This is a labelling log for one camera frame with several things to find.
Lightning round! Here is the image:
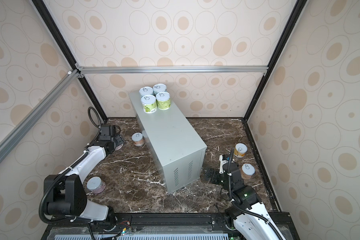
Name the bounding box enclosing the horizontal aluminium frame bar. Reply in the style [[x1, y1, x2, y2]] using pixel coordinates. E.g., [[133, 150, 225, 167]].
[[78, 65, 268, 74]]

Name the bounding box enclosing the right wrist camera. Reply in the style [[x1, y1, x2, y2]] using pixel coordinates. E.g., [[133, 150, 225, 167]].
[[219, 154, 230, 174]]

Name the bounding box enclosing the pink label can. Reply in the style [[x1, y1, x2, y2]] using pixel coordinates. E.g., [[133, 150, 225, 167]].
[[115, 144, 124, 151], [87, 177, 106, 194]]

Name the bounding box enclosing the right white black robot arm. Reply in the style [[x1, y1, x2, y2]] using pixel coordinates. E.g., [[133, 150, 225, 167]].
[[206, 148, 285, 240]]

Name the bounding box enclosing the grey metal cabinet box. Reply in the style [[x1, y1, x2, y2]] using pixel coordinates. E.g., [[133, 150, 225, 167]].
[[129, 92, 207, 194]]

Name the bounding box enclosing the yellow label can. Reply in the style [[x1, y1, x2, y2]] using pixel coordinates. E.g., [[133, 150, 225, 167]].
[[234, 143, 248, 158]]

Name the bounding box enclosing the left slanted aluminium bar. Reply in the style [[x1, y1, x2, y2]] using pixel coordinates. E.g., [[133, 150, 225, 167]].
[[0, 70, 79, 164]]

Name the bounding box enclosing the teal label can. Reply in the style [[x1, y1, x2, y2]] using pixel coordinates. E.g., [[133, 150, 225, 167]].
[[153, 84, 167, 95], [139, 87, 154, 97]]

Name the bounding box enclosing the light green label can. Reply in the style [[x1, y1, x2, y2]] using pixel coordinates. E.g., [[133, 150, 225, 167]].
[[141, 95, 157, 114]]

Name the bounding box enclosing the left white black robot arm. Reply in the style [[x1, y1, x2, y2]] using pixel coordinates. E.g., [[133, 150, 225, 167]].
[[38, 122, 125, 226]]

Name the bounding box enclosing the orange label can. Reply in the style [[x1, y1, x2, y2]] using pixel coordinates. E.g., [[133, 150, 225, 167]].
[[131, 133, 145, 147]]

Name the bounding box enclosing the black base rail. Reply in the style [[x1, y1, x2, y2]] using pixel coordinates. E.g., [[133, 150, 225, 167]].
[[41, 211, 301, 240]]

